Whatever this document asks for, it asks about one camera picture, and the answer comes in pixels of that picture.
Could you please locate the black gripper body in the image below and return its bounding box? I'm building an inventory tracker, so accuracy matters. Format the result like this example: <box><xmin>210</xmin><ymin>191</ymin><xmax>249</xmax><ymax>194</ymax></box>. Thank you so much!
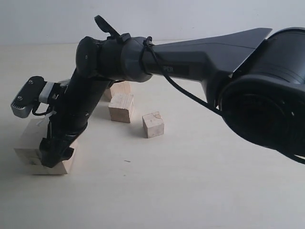
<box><xmin>46</xmin><ymin>69</ymin><xmax>111</xmax><ymax>144</ymax></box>

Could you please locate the second largest wooden cube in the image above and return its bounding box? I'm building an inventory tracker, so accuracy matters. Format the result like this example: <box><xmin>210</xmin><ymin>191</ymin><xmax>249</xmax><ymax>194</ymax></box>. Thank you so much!
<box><xmin>103</xmin><ymin>81</ymin><xmax>131</xmax><ymax>101</ymax></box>

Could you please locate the smallest wooden cube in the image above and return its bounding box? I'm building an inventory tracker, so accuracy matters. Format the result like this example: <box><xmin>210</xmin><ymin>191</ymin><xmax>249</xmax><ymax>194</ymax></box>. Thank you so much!
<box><xmin>142</xmin><ymin>112</ymin><xmax>164</xmax><ymax>138</ymax></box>

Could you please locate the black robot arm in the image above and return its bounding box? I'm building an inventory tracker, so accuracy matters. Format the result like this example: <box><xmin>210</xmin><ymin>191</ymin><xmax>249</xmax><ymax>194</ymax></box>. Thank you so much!
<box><xmin>40</xmin><ymin>28</ymin><xmax>305</xmax><ymax>168</ymax></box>

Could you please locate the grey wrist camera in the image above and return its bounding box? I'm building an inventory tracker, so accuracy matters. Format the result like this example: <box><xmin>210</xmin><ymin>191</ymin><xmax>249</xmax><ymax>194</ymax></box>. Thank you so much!
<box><xmin>10</xmin><ymin>76</ymin><xmax>61</xmax><ymax>118</ymax></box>

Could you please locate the black cable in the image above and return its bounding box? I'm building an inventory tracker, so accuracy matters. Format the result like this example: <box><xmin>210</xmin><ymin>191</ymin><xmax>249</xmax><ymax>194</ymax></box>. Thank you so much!
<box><xmin>94</xmin><ymin>15</ymin><xmax>305</xmax><ymax>159</ymax></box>

